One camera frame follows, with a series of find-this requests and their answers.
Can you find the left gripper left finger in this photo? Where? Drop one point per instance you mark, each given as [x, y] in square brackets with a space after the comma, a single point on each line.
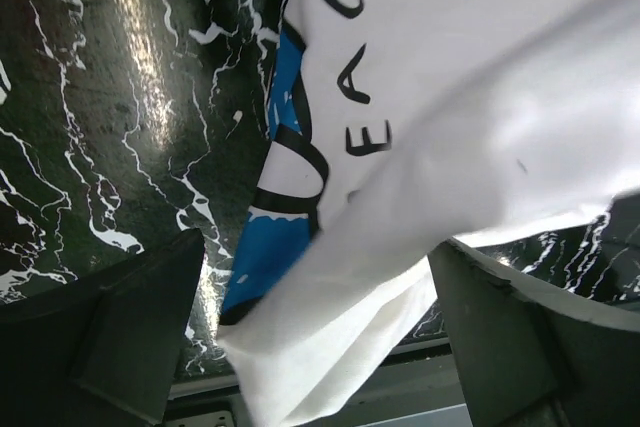
[102, 350]

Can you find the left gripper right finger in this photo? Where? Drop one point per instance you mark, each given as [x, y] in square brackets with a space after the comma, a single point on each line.
[532, 354]

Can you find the white t shirt blue print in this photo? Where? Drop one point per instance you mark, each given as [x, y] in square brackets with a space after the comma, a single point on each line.
[399, 124]

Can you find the black marble pattern mat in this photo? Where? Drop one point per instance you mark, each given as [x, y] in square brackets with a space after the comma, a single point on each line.
[124, 122]

